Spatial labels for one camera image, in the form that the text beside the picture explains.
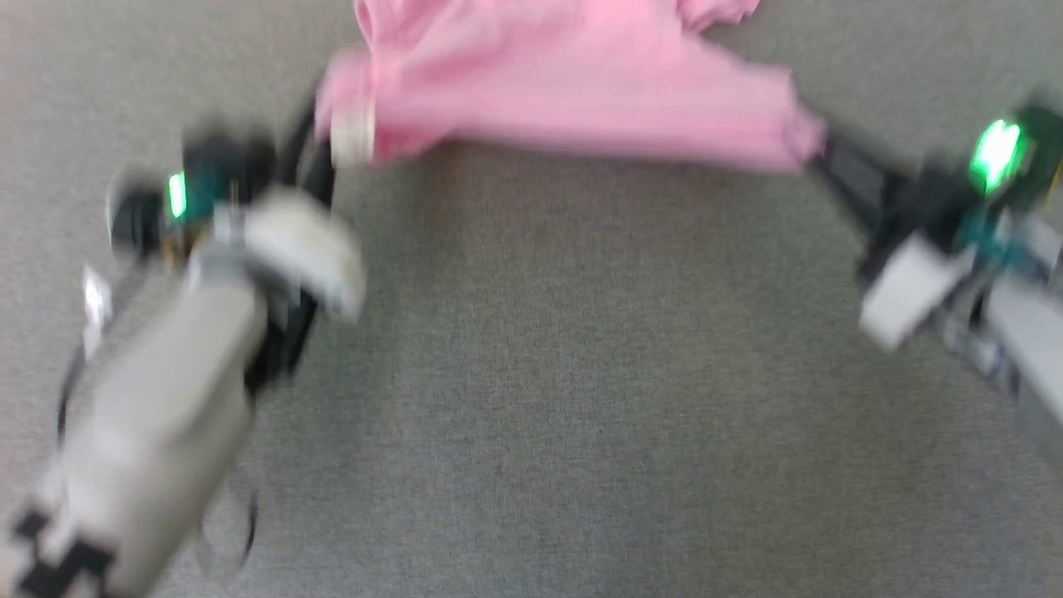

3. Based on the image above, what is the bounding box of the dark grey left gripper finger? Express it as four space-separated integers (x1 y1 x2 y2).
306 154 338 213
281 100 318 188

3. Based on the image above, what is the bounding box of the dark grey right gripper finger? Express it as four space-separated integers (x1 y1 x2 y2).
822 131 906 204
807 158 885 250

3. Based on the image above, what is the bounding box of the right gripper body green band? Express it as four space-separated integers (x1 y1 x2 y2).
880 104 1063 275

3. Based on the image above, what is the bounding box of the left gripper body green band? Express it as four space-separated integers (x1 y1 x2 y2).
106 133 283 260

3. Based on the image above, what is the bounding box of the pink cloth garment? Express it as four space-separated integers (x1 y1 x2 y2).
314 0 828 177

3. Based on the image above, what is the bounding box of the grey fabric sofa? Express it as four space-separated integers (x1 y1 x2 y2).
0 0 1063 598

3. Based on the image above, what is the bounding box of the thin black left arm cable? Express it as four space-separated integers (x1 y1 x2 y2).
245 287 321 398

